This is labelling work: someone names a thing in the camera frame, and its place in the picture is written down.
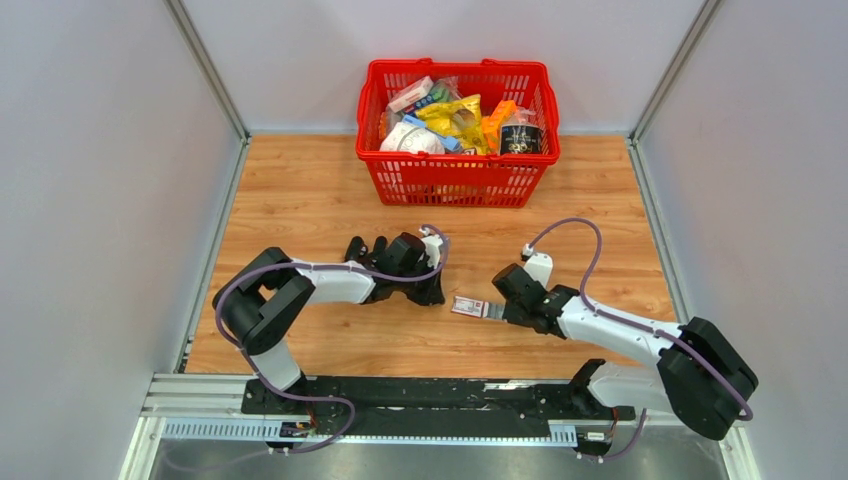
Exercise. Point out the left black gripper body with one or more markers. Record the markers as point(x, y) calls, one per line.
point(419, 291)

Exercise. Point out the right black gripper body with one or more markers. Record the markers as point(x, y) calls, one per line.
point(513, 316)

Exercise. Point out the red white staple box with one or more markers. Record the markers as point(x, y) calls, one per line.
point(469, 307)

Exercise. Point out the grey staple strip box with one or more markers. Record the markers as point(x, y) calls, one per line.
point(494, 311)

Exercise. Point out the grey and black stapler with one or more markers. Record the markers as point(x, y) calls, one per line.
point(379, 246)

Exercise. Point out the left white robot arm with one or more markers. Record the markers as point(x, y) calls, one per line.
point(255, 310)

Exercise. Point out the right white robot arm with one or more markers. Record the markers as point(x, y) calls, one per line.
point(690, 370)

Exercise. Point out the red plastic shopping basket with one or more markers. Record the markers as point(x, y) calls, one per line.
point(402, 178)

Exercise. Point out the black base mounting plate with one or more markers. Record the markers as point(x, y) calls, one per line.
point(430, 407)

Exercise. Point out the white round package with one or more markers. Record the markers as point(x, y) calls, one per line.
point(409, 138)

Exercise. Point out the black can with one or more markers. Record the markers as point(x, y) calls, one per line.
point(520, 138)

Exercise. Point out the yellow snack bag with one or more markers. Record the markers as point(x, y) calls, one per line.
point(460, 118)

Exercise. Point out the orange package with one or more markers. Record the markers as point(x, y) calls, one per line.
point(491, 125)

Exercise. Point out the white pink box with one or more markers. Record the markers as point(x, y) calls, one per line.
point(406, 98)

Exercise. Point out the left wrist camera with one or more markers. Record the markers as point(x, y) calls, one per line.
point(436, 245)

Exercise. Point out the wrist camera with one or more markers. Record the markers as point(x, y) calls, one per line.
point(538, 265)
point(436, 245)

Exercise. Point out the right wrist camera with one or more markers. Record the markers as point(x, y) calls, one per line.
point(538, 265)

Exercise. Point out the aluminium frame rail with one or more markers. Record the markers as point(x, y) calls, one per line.
point(202, 406)

